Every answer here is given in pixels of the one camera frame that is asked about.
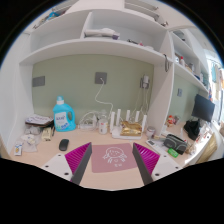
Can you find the clear plastic bag left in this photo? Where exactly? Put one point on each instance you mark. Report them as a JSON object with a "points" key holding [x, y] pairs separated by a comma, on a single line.
{"points": [[30, 142]]}

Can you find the grey wall socket centre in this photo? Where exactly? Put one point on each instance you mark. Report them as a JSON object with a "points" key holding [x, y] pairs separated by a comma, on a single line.
{"points": [[100, 77]]}

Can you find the white charger plug on wall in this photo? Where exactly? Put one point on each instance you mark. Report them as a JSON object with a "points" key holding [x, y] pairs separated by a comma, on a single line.
{"points": [[144, 82]]}

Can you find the small white plastic bottle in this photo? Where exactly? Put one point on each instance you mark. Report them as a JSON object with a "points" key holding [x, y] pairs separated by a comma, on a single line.
{"points": [[103, 122]]}

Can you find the folded cloth on shelf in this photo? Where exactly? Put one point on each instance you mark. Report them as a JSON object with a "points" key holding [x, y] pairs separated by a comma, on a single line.
{"points": [[104, 32]]}

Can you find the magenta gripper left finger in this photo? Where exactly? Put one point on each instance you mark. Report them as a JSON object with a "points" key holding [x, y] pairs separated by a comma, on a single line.
{"points": [[70, 166]]}

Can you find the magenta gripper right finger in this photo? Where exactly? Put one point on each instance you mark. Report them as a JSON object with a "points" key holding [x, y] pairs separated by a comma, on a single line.
{"points": [[153, 166]]}

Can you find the green small box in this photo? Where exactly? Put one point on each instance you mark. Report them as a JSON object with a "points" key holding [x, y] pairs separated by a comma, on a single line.
{"points": [[172, 152]]}

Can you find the small grey jar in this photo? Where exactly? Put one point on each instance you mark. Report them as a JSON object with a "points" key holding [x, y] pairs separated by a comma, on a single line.
{"points": [[150, 131]]}

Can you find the blue detergent bottle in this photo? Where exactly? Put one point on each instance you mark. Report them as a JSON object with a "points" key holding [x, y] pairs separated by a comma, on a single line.
{"points": [[64, 116]]}

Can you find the grey wall socket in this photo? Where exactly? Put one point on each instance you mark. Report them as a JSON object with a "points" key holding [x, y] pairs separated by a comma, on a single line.
{"points": [[38, 81], [100, 77]]}

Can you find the black pencil case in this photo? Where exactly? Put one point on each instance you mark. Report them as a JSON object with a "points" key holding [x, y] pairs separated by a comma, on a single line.
{"points": [[174, 142]]}

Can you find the pink mouse pad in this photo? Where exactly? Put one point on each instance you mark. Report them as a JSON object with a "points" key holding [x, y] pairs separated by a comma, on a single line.
{"points": [[112, 158]]}

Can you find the grey wall socket left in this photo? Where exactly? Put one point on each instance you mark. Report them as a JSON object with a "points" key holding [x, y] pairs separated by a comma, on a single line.
{"points": [[38, 81]]}

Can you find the black bag by monitor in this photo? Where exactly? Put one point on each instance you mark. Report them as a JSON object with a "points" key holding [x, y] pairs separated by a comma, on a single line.
{"points": [[192, 128]]}

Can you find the small card box left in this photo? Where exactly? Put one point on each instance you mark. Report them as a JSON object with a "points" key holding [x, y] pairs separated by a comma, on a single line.
{"points": [[18, 149]]}

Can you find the black computer mouse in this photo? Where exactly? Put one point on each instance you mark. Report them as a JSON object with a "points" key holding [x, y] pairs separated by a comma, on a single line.
{"points": [[63, 145]]}

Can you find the white remote control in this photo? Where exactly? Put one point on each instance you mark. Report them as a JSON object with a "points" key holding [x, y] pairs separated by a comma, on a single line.
{"points": [[154, 144]]}

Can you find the white wifi router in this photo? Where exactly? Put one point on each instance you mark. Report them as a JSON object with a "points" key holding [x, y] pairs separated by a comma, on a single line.
{"points": [[115, 125]]}

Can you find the white shelf unit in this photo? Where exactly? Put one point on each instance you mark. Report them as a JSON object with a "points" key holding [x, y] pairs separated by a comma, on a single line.
{"points": [[145, 35]]}

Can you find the black computer monitor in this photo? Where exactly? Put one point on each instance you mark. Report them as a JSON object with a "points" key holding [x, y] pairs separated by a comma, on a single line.
{"points": [[203, 108]]}

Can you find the white power strip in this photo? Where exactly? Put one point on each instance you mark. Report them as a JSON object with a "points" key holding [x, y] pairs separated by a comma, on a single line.
{"points": [[89, 126]]}

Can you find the gold foil bag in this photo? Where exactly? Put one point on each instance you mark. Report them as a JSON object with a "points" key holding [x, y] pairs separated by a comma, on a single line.
{"points": [[130, 129]]}

